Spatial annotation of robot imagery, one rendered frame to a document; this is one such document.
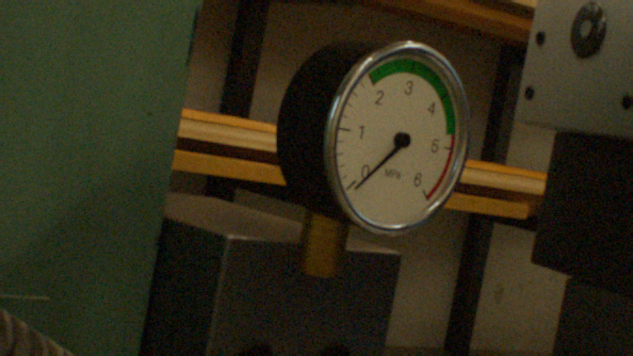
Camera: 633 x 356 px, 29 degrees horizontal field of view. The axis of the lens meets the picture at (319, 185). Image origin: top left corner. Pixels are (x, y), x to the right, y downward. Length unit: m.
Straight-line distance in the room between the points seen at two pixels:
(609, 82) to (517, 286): 3.44
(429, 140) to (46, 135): 0.12
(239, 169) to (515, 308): 1.66
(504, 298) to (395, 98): 3.73
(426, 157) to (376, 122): 0.03
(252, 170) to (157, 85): 2.36
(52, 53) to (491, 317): 3.74
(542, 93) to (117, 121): 0.42
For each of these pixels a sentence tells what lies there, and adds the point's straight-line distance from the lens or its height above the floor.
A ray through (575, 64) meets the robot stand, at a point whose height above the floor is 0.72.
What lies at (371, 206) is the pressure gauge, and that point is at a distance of 0.39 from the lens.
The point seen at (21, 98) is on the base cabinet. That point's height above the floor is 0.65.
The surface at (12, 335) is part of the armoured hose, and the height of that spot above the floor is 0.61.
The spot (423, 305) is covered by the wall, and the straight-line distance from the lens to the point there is 3.86.
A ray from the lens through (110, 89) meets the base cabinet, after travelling 0.40.
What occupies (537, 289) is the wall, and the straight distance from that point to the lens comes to 4.22.
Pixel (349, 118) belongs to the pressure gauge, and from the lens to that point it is 0.37.
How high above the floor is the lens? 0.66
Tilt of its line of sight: 3 degrees down
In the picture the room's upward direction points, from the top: 11 degrees clockwise
